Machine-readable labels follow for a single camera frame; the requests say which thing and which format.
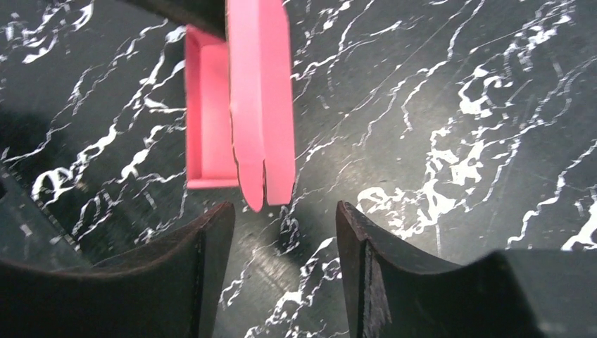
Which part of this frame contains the pink cardboard box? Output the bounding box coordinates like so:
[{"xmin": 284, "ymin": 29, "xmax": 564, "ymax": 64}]
[{"xmin": 184, "ymin": 1, "xmax": 296, "ymax": 211}]

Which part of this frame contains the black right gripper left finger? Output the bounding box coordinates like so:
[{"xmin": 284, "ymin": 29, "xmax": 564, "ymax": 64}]
[{"xmin": 1, "ymin": 202, "xmax": 235, "ymax": 337}]

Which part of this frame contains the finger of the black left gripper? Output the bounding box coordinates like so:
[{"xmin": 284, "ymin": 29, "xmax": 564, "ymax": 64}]
[{"xmin": 125, "ymin": 0, "xmax": 226, "ymax": 39}]

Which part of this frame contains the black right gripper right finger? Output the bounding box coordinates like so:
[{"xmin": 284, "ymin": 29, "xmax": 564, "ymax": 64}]
[{"xmin": 336, "ymin": 201, "xmax": 596, "ymax": 337}]

